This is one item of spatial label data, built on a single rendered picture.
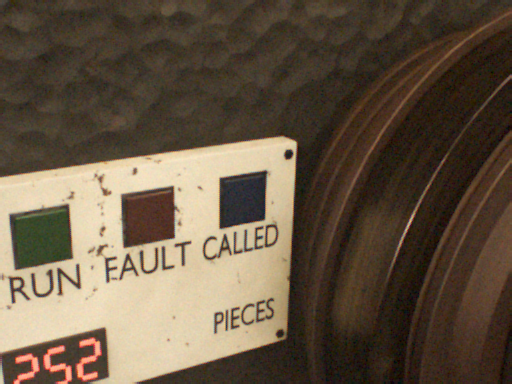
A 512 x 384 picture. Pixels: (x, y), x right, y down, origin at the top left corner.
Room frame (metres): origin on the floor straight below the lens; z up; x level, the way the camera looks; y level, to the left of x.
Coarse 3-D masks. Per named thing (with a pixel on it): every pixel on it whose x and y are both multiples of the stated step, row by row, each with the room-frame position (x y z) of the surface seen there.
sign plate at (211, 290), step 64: (0, 192) 0.45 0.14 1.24; (64, 192) 0.47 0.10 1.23; (128, 192) 0.49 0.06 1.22; (192, 192) 0.52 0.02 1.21; (0, 256) 0.45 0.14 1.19; (128, 256) 0.49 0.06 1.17; (192, 256) 0.52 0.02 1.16; (256, 256) 0.55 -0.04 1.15; (0, 320) 0.44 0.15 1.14; (64, 320) 0.47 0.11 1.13; (128, 320) 0.49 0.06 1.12; (192, 320) 0.52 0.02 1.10; (256, 320) 0.55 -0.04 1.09
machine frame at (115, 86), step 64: (0, 0) 0.47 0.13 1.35; (64, 0) 0.49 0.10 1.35; (128, 0) 0.52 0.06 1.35; (192, 0) 0.54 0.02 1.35; (256, 0) 0.57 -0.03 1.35; (320, 0) 0.59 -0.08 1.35; (384, 0) 0.63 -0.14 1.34; (448, 0) 0.66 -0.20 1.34; (0, 64) 0.47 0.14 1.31; (64, 64) 0.49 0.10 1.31; (128, 64) 0.52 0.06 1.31; (192, 64) 0.54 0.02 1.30; (256, 64) 0.57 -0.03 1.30; (320, 64) 0.60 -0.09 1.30; (384, 64) 0.63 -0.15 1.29; (0, 128) 0.47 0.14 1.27; (64, 128) 0.49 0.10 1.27; (128, 128) 0.51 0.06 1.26; (192, 128) 0.54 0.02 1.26; (256, 128) 0.57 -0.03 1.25; (320, 128) 0.60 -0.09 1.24
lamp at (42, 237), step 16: (64, 208) 0.47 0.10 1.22; (16, 224) 0.45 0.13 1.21; (32, 224) 0.45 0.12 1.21; (48, 224) 0.46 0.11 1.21; (64, 224) 0.46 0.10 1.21; (16, 240) 0.45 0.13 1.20; (32, 240) 0.45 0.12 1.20; (48, 240) 0.46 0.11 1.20; (64, 240) 0.46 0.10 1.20; (32, 256) 0.45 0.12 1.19; (48, 256) 0.46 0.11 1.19; (64, 256) 0.46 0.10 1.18
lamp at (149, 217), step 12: (168, 192) 0.50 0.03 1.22; (132, 204) 0.49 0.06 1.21; (144, 204) 0.49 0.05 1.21; (156, 204) 0.50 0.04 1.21; (168, 204) 0.50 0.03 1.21; (132, 216) 0.49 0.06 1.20; (144, 216) 0.49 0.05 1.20; (156, 216) 0.50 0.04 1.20; (168, 216) 0.50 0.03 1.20; (132, 228) 0.49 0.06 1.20; (144, 228) 0.49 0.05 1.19; (156, 228) 0.50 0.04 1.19; (168, 228) 0.50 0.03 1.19; (132, 240) 0.49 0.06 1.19; (144, 240) 0.49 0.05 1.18
